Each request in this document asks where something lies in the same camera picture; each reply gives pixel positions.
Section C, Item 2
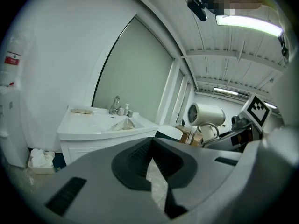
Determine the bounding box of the ceiling tube light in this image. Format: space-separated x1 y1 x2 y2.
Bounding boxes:
215 14 285 37
214 86 248 95

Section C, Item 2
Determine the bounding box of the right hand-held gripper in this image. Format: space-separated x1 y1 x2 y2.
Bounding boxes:
202 94 273 153

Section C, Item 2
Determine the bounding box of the chrome faucet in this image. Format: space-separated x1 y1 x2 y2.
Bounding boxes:
109 95 122 115

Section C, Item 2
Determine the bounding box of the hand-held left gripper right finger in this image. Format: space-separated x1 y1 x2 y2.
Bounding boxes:
152 137 243 224

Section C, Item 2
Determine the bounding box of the cardboard box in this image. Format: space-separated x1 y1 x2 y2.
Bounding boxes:
175 125 191 144
190 133 203 147

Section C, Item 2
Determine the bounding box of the black lanyard clip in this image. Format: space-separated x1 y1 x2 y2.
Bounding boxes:
278 33 289 57

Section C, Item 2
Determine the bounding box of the person's beige shirt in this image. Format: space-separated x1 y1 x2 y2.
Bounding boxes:
268 0 299 135

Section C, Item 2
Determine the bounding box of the black head camera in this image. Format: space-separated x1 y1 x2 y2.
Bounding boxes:
186 0 208 22

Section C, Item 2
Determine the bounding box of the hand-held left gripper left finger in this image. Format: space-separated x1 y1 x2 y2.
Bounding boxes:
23 137 172 224

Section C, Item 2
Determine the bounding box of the white printed cloth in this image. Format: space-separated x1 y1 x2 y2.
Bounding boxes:
109 117 136 131

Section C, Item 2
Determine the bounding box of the white sink vanity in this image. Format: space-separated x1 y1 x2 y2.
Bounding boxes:
57 105 160 167

